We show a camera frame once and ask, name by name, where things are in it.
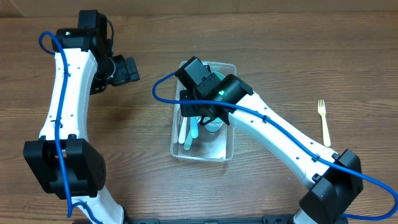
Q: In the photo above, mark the clear plastic container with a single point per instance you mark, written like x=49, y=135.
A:
x=208, y=146

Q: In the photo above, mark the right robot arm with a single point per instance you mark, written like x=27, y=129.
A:
x=333, y=180

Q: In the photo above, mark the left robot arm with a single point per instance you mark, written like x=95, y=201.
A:
x=62, y=159

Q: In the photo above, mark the white plastic spoon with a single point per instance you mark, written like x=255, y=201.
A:
x=183, y=131

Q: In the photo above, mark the yellow plastic fork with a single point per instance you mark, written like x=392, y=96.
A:
x=321, y=108

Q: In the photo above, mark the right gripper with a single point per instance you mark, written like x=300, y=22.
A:
x=191, y=109

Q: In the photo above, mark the green plastic fork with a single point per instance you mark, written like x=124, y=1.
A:
x=188, y=143

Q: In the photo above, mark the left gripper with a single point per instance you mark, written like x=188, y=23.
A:
x=122, y=73

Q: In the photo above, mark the light blue plastic fork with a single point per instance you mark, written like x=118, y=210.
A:
x=194, y=127

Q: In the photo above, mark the green cup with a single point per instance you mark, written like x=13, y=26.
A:
x=214, y=125

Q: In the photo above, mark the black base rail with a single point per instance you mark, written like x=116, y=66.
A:
x=265, y=219

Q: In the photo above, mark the teal bowl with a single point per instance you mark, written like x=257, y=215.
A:
x=219, y=75

